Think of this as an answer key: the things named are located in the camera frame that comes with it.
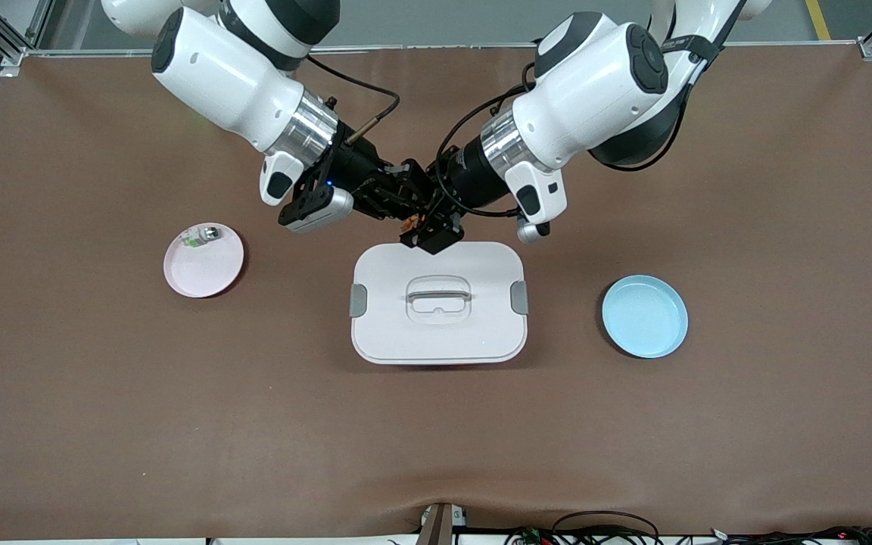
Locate white lidded storage box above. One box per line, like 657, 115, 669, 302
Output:
350, 241, 529, 366

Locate pale pink round plate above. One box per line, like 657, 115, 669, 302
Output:
163, 223, 244, 299

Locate light blue round plate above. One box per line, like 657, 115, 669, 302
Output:
602, 275, 689, 359

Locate brown table mat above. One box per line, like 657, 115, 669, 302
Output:
0, 45, 872, 540

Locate grey box lid handle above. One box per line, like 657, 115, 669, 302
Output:
404, 276, 475, 325

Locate silver table edge rail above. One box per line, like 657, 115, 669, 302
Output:
23, 43, 861, 58

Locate green and white push-button switch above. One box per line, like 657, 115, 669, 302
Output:
182, 225, 223, 249

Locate metal bracket at table edge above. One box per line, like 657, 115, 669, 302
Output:
416, 503, 469, 545

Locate tangled cables at table edge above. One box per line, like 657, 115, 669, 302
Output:
504, 511, 872, 545

